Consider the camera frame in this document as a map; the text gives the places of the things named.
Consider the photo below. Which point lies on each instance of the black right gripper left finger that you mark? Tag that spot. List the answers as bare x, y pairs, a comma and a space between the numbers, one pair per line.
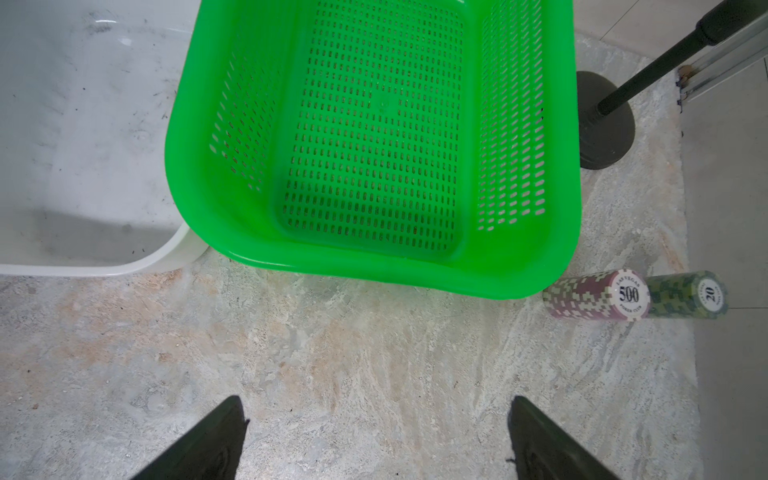
210, 450

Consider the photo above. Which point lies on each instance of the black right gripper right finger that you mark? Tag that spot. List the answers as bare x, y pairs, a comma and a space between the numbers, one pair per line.
543, 450

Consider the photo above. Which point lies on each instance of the white plastic tub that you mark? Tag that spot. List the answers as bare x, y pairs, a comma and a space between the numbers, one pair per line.
87, 89

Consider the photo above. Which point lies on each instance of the green plastic basket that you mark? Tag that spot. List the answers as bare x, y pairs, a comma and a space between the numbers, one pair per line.
424, 143

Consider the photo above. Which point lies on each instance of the black stand with bulb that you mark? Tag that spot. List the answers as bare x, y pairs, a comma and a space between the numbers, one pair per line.
606, 121

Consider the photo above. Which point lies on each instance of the aluminium corner post right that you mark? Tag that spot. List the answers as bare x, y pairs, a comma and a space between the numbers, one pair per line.
718, 64

